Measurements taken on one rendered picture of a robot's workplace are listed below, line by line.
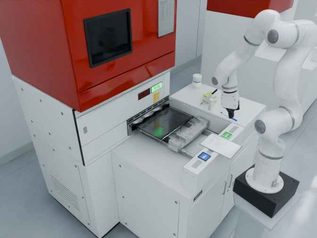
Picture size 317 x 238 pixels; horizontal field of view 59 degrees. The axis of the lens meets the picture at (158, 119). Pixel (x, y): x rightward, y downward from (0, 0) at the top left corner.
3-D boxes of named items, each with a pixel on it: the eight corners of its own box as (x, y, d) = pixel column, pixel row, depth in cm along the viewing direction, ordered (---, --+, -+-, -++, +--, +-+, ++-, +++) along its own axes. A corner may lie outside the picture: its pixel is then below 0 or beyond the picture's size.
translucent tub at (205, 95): (202, 101, 207) (203, 93, 203) (209, 98, 210) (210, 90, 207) (209, 106, 202) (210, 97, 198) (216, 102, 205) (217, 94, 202)
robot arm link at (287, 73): (259, 130, 135) (284, 122, 141) (279, 140, 125) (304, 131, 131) (274, 20, 113) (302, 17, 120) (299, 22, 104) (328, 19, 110)
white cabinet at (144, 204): (119, 228, 228) (110, 151, 183) (188, 165, 290) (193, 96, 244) (183, 281, 194) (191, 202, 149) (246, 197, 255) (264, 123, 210)
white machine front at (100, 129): (83, 165, 171) (71, 109, 149) (166, 111, 223) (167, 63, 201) (86, 167, 170) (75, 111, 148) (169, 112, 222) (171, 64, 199)
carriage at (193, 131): (167, 147, 181) (167, 144, 179) (198, 123, 204) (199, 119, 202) (177, 152, 176) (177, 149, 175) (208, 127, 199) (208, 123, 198)
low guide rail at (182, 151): (141, 133, 199) (141, 129, 197) (143, 131, 200) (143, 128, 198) (201, 164, 172) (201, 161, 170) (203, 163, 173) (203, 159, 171)
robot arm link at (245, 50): (243, 50, 125) (216, 91, 150) (266, 41, 133) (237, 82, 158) (230, 37, 128) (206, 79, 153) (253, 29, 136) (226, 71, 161)
